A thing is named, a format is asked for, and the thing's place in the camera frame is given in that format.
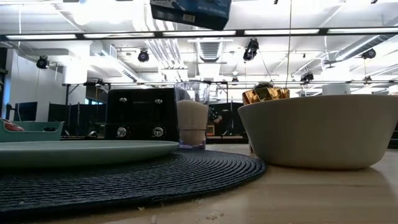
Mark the ceiling air vent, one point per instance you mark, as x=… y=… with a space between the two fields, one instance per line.
x=210 y=50

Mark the beige ceramic bowl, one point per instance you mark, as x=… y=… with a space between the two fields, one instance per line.
x=320 y=133

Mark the blue Frosted Flakes cereal box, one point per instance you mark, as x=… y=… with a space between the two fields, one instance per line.
x=192 y=12

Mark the white cylindrical container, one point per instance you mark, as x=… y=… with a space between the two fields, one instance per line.
x=336 y=89

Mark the silver ventilation duct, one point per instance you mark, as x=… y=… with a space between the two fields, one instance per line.
x=363 y=46

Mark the dark computer monitor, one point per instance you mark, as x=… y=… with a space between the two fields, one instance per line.
x=26 y=111

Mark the red apple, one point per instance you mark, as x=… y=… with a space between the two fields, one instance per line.
x=12 y=126

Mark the dark woven round placemat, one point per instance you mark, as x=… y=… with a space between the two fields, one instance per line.
x=124 y=183

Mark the teal plastic tray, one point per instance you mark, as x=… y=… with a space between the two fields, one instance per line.
x=34 y=133

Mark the person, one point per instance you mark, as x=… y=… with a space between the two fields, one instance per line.
x=214 y=117

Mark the light teal round plate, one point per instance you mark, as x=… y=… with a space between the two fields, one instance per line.
x=77 y=152

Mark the black ceiling camera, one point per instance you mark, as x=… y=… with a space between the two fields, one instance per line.
x=42 y=62
x=251 y=49
x=143 y=56
x=369 y=53
x=307 y=76

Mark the black four-slot toaster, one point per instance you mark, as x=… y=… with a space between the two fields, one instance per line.
x=140 y=112

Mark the black overhead light bar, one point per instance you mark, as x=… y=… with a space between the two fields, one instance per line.
x=158 y=33

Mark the clear glass of milk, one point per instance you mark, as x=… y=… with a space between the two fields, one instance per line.
x=191 y=118

